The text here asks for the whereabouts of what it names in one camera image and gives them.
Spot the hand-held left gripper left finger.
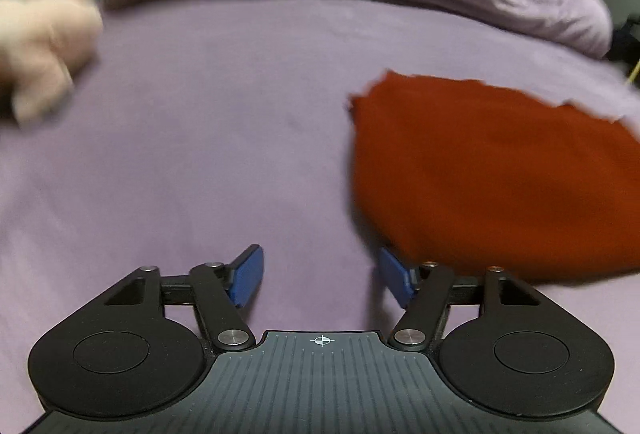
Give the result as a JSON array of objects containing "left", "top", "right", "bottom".
[{"left": 100, "top": 244, "right": 265, "bottom": 354}]

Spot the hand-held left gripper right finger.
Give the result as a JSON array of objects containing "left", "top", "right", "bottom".
[{"left": 378, "top": 248, "right": 544, "bottom": 353}]

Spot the red button cardigan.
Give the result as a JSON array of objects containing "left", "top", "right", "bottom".
[{"left": 347, "top": 70, "right": 640, "bottom": 285}]

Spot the dark clothes pile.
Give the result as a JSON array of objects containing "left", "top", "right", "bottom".
[{"left": 611, "top": 14, "right": 640, "bottom": 64}]

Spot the purple bed sheet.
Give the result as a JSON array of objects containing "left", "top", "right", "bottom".
[{"left": 0, "top": 0, "right": 640, "bottom": 357}]

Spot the cream plush toy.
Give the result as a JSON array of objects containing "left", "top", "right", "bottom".
[{"left": 0, "top": 0, "right": 105, "bottom": 125}]

